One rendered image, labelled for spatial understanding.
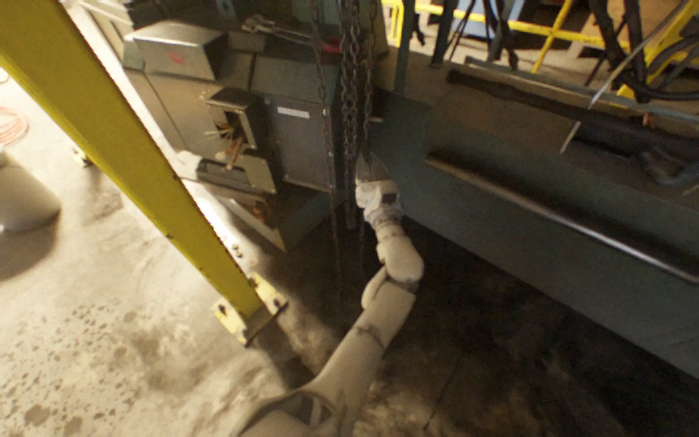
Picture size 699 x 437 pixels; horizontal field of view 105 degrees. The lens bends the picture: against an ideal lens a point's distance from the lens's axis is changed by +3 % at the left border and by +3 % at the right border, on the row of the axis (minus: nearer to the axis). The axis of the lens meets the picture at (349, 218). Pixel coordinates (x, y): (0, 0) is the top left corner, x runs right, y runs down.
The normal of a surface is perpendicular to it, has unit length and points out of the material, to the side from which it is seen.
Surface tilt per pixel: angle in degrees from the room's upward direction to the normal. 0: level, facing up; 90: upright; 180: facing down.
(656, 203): 90
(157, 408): 0
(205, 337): 0
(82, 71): 90
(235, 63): 45
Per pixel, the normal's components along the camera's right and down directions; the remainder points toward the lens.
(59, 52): 0.77, 0.49
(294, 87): -0.25, 0.08
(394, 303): 0.10, -0.73
